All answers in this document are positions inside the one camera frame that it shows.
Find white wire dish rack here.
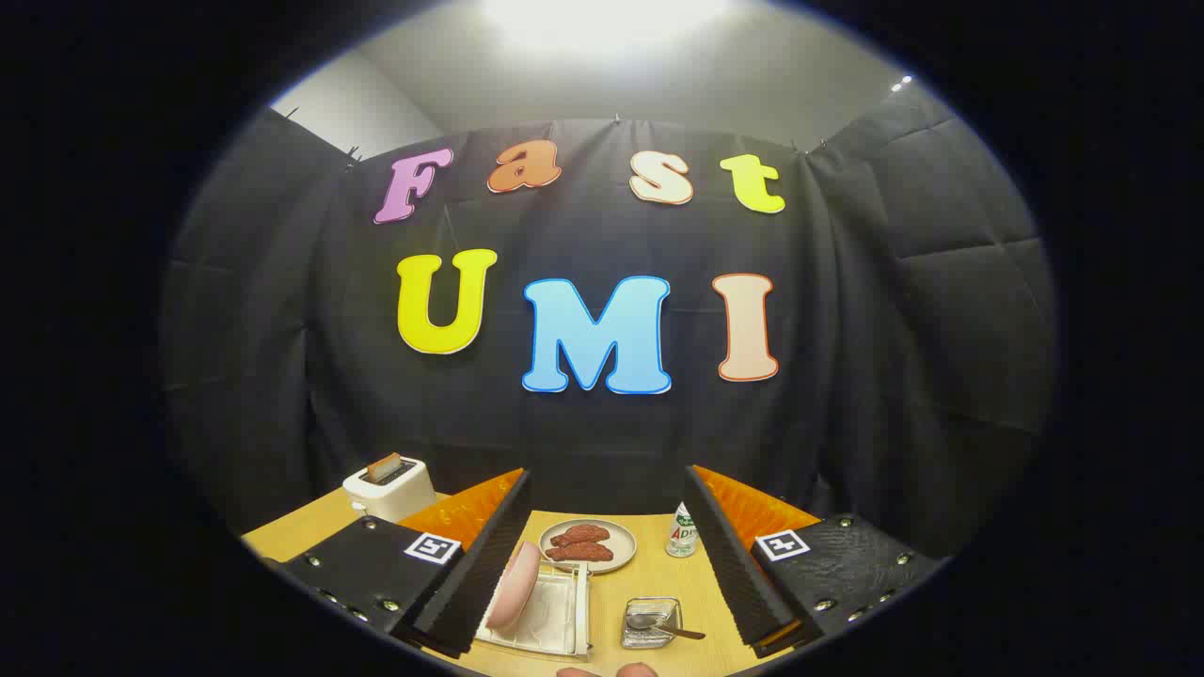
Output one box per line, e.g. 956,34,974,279
475,559,594,662

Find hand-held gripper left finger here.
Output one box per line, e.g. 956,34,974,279
277,467,534,659

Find white toaster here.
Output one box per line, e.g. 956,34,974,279
342,453,437,524

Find small metal wire basket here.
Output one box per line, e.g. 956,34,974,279
621,597,682,650

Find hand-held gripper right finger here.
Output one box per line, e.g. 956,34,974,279
682,464,946,659

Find pink plate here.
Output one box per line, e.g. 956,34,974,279
484,541,543,631

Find grey plate with meat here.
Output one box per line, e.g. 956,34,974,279
539,518,638,575

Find metal spoon with wooden handle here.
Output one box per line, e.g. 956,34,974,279
626,613,706,641

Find small white drink bottle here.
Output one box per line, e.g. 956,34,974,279
665,502,699,559

